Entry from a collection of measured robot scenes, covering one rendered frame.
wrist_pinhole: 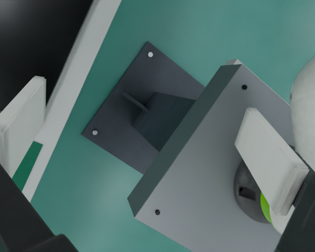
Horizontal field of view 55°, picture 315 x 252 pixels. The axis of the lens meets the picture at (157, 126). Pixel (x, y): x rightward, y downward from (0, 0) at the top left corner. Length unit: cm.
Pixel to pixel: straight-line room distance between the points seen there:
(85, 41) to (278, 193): 44
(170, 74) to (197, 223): 88
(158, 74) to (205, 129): 83
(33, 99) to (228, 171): 42
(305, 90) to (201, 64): 106
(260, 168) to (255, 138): 2
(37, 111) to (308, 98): 27
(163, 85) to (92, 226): 70
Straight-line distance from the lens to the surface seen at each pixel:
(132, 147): 133
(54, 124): 55
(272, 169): 17
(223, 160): 53
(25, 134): 17
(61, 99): 54
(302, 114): 37
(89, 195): 139
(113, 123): 130
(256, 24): 153
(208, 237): 58
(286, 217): 47
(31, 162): 57
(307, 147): 37
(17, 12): 54
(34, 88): 18
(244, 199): 55
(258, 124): 19
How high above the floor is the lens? 129
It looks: 73 degrees down
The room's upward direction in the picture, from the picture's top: 123 degrees clockwise
